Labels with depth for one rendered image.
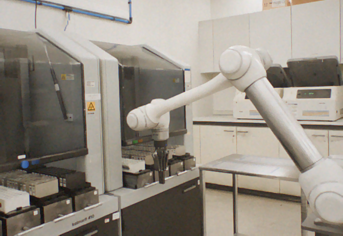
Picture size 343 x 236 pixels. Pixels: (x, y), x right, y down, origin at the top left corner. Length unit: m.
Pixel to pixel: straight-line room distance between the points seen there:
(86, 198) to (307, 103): 2.74
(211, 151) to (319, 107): 1.41
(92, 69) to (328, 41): 2.92
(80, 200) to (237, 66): 0.90
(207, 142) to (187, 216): 2.12
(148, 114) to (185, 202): 0.87
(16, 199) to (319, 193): 1.11
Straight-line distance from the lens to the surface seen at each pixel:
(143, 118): 1.58
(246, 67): 1.30
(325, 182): 1.28
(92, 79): 1.73
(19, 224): 1.47
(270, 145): 3.97
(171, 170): 2.10
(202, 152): 4.38
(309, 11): 4.18
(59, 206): 1.55
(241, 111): 4.07
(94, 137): 1.74
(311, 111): 3.81
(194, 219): 2.40
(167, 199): 2.10
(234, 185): 2.38
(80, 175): 1.69
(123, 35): 3.53
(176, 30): 4.27
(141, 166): 1.93
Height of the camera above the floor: 1.25
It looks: 3 degrees down
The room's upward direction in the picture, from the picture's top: 2 degrees counter-clockwise
